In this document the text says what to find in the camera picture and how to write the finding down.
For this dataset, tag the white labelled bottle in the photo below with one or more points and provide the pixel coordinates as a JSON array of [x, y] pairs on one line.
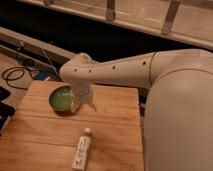
[[82, 150]]

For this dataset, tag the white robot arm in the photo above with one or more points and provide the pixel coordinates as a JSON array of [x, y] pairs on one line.
[[178, 123]]

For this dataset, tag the wooden railing frame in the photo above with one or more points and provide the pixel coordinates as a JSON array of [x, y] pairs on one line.
[[187, 21]]

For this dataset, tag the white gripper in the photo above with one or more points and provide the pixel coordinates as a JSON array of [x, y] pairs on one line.
[[82, 94]]

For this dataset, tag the black device at left edge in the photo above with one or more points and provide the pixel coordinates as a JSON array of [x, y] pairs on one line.
[[6, 111]]

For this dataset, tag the blue object on floor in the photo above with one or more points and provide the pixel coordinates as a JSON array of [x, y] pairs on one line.
[[42, 75]]

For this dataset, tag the green ceramic bowl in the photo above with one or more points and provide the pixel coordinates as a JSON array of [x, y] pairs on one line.
[[61, 100]]

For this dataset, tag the grey baseboard rail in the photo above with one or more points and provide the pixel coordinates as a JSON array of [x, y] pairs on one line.
[[55, 56]]

